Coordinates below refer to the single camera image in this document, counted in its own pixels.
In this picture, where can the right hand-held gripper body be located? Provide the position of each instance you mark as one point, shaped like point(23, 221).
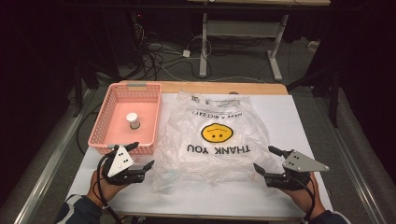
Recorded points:
point(299, 165)

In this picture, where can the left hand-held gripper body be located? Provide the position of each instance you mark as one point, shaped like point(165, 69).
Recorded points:
point(120, 161)

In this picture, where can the pink perforated plastic basket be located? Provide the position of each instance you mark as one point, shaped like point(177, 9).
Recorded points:
point(116, 127)

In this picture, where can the clear plastic bag yellow face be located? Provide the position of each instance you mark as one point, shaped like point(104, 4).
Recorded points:
point(186, 124)

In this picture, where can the person's left hand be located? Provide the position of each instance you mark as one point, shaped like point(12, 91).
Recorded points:
point(106, 190)

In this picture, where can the person's right hand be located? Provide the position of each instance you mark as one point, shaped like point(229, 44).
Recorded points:
point(303, 199)

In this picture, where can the dark metal stand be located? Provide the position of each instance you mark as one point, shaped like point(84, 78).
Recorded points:
point(77, 93)
point(334, 96)

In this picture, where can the white power adapter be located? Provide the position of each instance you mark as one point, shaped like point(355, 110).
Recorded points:
point(186, 53)

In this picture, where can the grey metal frame rail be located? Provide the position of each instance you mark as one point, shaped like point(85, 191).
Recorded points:
point(53, 165)
point(355, 168)

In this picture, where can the white metal desk frame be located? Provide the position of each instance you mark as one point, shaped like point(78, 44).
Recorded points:
point(204, 46)

